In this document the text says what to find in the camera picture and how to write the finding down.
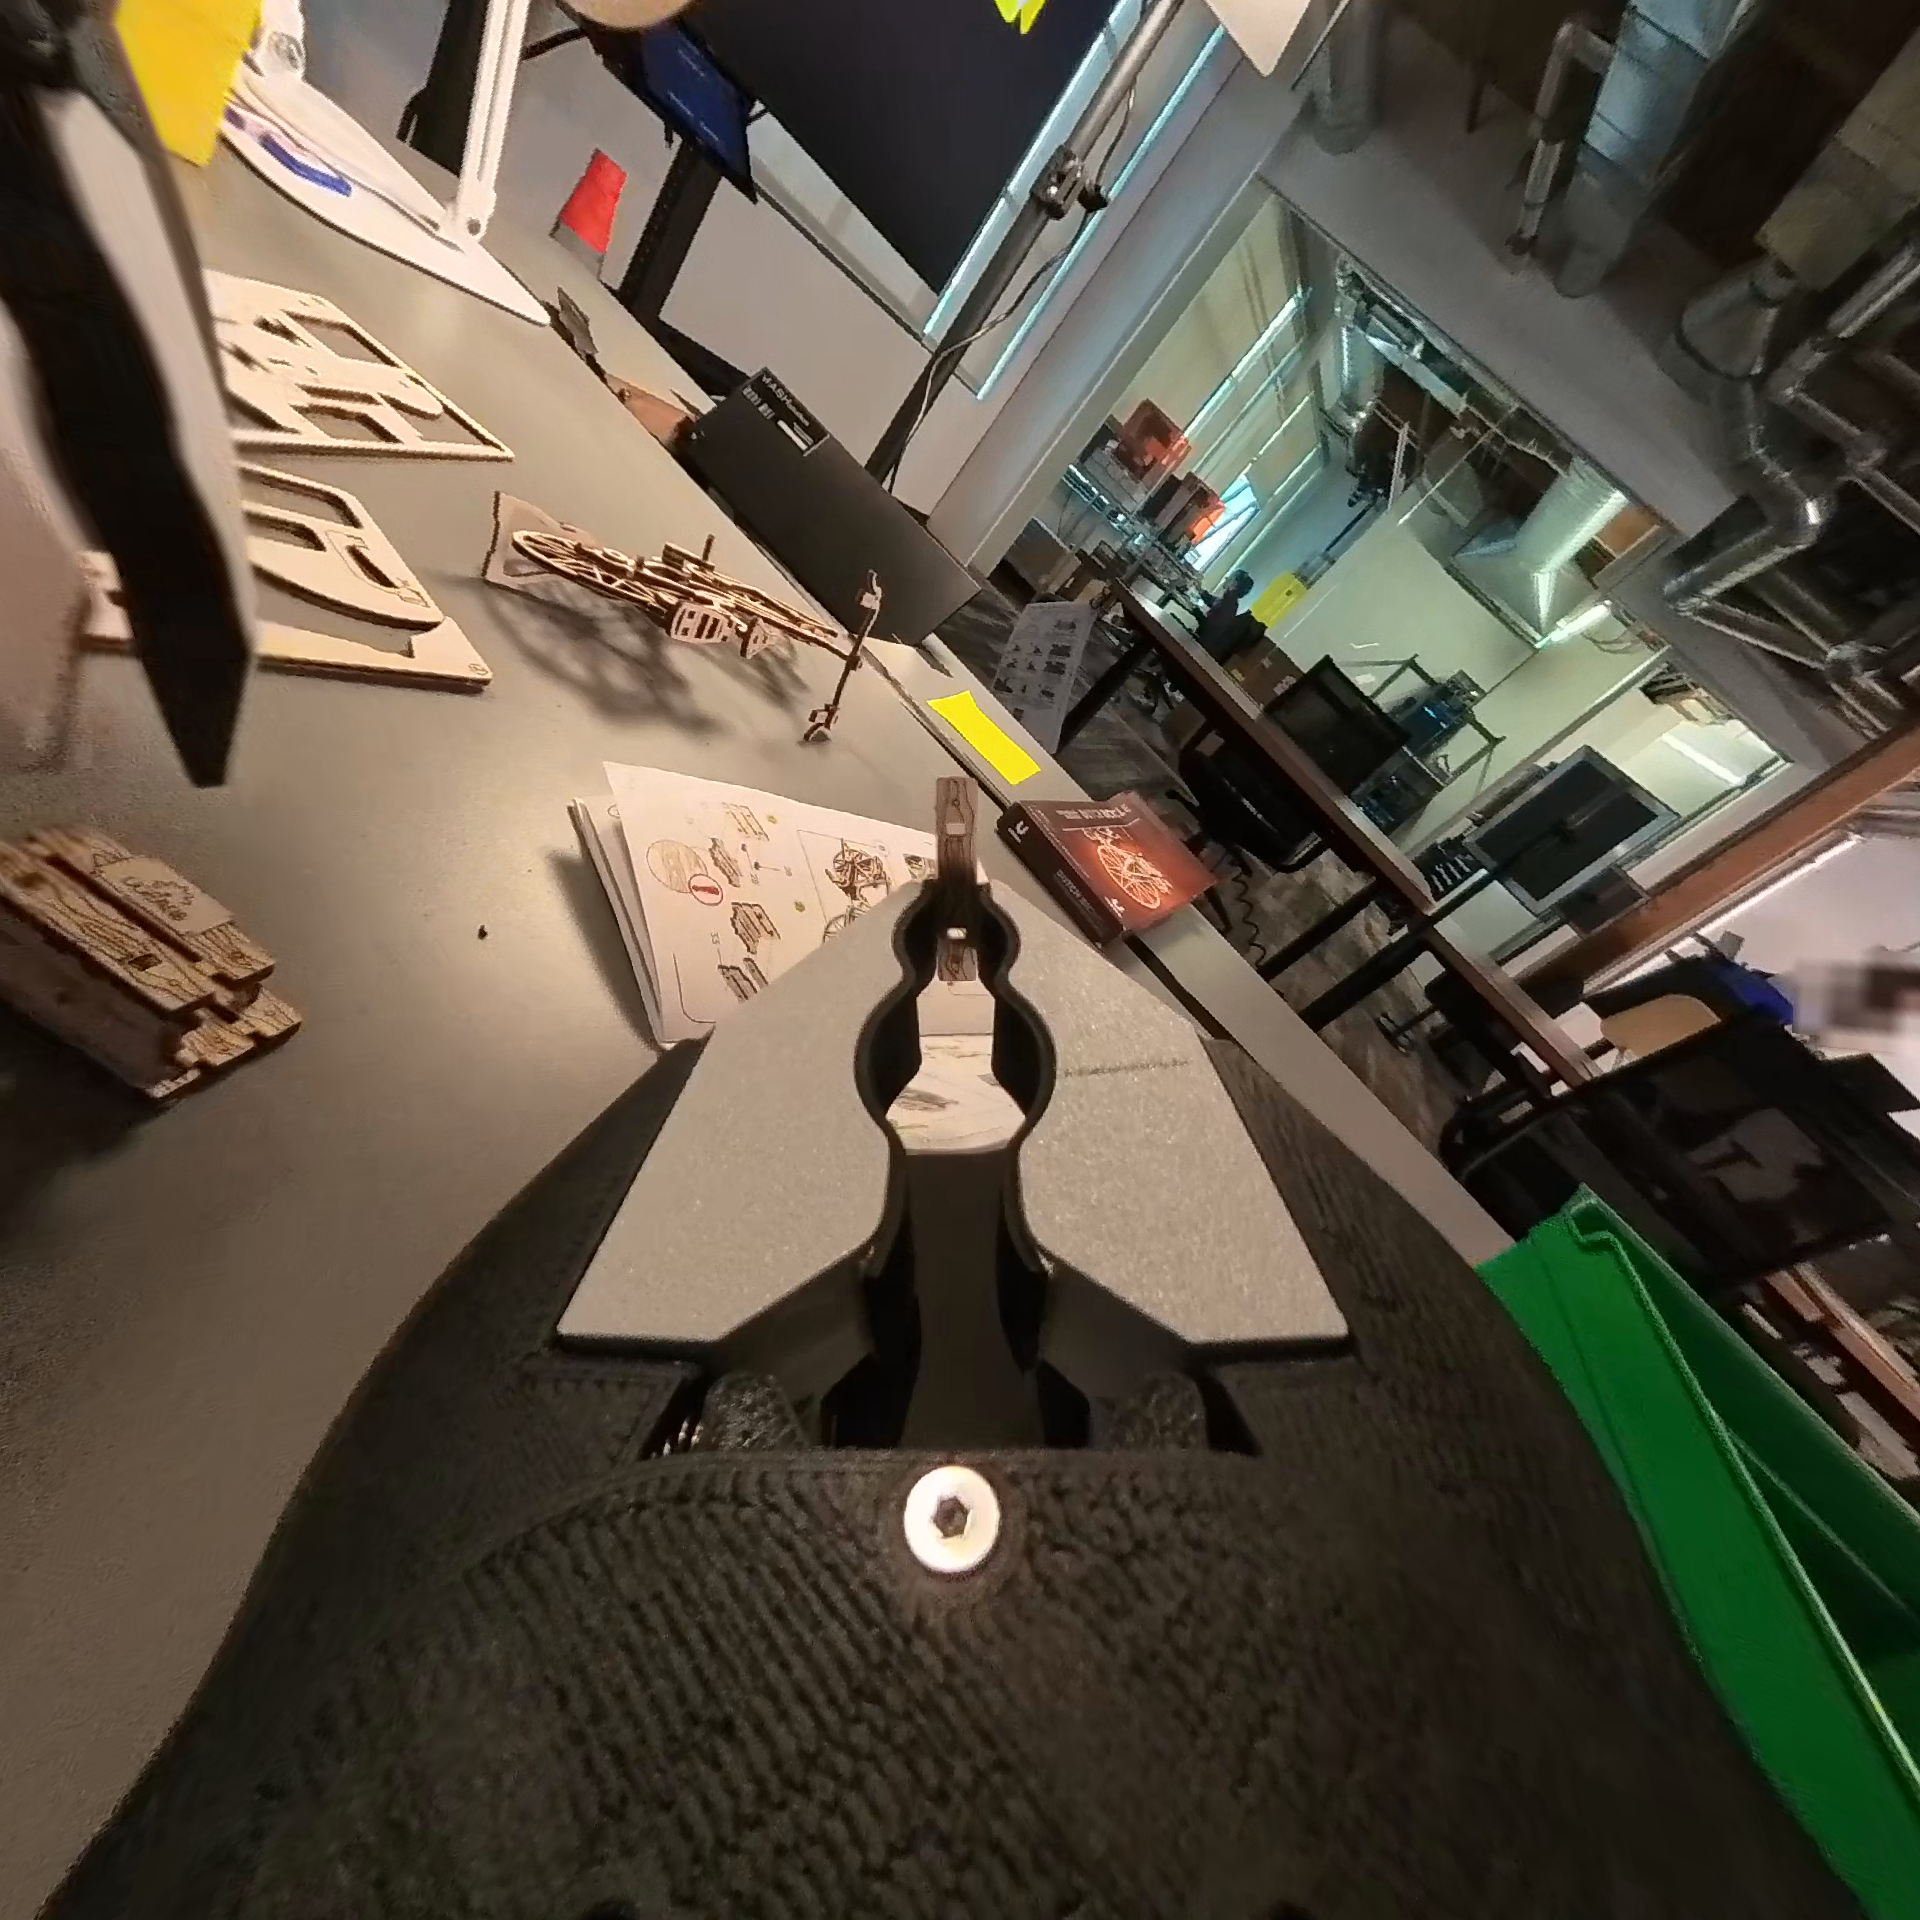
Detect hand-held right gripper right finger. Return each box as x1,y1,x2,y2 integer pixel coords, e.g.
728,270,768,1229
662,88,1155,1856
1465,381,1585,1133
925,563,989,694
966,883,1352,1407

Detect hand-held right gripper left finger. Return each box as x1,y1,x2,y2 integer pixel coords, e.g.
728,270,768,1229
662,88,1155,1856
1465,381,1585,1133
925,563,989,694
558,883,951,1407

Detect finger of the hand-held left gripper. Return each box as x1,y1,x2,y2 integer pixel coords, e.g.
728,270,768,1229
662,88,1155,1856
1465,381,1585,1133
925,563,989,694
0,30,260,789

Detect small wooden model part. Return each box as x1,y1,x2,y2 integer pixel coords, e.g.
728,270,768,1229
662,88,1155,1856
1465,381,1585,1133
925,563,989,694
932,780,984,984

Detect wooden block assembly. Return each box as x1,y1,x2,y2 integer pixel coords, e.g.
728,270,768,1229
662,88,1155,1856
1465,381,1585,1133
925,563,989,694
0,824,301,1104

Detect dark model kit box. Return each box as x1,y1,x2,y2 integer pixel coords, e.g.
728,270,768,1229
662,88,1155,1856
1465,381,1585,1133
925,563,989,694
999,791,1220,944

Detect wooden bicycle model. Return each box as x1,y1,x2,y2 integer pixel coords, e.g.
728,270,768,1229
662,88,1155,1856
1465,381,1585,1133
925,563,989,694
483,492,887,748

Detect wooden sheet with square cutouts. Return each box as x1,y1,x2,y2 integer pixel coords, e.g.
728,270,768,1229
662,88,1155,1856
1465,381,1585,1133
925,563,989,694
201,270,513,460

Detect wooden sheet with curved cutouts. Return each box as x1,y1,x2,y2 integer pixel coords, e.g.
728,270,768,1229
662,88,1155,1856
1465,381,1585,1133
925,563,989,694
81,463,493,692

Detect white instruction booklet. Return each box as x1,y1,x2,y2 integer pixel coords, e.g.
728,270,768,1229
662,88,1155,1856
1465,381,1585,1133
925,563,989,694
568,759,1037,1046

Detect long dark table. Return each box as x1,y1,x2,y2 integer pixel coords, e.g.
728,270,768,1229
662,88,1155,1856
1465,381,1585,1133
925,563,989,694
1101,575,1600,1087

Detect white desk stand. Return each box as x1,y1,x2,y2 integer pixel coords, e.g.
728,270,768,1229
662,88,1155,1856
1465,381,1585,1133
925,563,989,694
223,0,549,325

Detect red cup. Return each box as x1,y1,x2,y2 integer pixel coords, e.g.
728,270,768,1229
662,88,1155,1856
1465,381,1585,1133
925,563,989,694
550,145,632,260

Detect black crate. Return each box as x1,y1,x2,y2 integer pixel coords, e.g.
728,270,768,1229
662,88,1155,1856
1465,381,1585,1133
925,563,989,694
1462,745,1681,920
1267,651,1414,797

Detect yellow sticky note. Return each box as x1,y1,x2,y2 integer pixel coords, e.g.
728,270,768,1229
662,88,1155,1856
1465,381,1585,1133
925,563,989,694
927,689,1040,784

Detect printed leaflet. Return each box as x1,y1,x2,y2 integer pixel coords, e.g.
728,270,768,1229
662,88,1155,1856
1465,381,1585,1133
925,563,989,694
993,599,1125,724

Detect green plastic bin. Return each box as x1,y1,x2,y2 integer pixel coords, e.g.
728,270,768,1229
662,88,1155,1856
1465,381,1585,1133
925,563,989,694
1477,1184,1920,1920

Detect black flat box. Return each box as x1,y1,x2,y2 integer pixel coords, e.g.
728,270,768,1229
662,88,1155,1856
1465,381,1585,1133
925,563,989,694
670,367,987,648

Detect black monitor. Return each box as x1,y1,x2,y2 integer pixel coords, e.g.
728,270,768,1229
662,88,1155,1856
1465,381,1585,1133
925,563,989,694
680,0,1143,296

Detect metal ventilation ducts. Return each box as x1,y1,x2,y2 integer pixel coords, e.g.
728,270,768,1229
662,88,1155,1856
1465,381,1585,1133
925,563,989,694
1515,0,1920,729

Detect black tripod pole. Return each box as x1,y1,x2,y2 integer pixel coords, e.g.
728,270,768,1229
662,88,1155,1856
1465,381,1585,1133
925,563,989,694
867,0,1185,481

